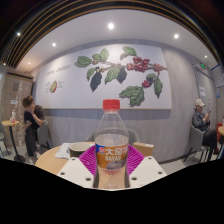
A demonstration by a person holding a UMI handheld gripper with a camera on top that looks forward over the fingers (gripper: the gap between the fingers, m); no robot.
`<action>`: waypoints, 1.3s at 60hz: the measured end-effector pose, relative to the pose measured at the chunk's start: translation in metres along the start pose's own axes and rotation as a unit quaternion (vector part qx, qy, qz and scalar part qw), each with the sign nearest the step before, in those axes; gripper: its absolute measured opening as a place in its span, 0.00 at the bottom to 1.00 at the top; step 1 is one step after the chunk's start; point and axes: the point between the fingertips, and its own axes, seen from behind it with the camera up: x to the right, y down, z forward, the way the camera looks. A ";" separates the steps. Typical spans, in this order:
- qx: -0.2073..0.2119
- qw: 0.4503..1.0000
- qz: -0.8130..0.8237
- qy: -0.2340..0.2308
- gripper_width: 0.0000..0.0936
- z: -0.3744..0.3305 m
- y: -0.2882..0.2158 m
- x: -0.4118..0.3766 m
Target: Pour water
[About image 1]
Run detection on tan cardboard box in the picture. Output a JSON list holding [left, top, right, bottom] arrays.
[[132, 141, 155, 158]]

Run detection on coffee branch wall mural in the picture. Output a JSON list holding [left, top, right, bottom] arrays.
[[34, 43, 173, 110]]

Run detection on clear red-capped water bottle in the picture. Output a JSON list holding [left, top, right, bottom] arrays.
[[93, 99, 130, 190]]

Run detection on white wall notice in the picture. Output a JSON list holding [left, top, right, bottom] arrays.
[[199, 85, 207, 98]]

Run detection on person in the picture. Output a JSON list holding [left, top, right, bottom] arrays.
[[191, 98, 219, 161], [21, 95, 46, 166]]

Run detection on small round wooden side table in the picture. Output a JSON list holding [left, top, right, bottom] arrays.
[[0, 119, 27, 163]]

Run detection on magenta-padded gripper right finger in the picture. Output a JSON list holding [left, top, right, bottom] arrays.
[[124, 143, 168, 189]]

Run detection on round ceiling lights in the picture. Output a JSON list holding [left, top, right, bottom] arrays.
[[14, 21, 181, 48]]

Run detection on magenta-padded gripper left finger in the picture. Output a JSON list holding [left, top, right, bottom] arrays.
[[57, 143, 101, 189]]

